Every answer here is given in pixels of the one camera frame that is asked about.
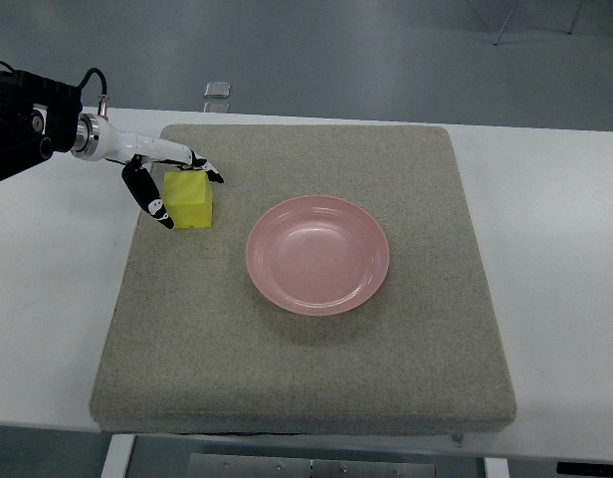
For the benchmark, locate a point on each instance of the metal bracket under table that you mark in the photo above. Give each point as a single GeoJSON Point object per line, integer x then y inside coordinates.
{"type": "Point", "coordinates": [215, 465]}

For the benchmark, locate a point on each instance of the chair legs in background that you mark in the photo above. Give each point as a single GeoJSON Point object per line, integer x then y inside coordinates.
{"type": "Point", "coordinates": [559, 17]}

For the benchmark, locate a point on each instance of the grey fabric mat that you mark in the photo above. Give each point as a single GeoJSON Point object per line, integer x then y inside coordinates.
{"type": "Point", "coordinates": [194, 347]}

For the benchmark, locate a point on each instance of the floor outlet plate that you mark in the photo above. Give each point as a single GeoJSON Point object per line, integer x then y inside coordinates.
{"type": "Point", "coordinates": [217, 90]}

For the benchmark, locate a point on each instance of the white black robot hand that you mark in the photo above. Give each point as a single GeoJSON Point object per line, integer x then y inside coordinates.
{"type": "Point", "coordinates": [137, 149]}

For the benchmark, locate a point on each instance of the white table leg frame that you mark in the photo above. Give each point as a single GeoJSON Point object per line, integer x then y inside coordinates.
{"type": "Point", "coordinates": [118, 456]}

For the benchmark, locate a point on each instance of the black device under table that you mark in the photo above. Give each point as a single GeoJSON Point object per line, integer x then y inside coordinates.
{"type": "Point", "coordinates": [584, 469]}

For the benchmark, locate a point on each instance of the pink plate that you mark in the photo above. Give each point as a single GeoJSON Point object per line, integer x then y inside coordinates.
{"type": "Point", "coordinates": [317, 256]}

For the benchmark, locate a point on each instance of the yellow foam block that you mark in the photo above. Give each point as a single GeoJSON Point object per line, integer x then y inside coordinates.
{"type": "Point", "coordinates": [188, 198]}

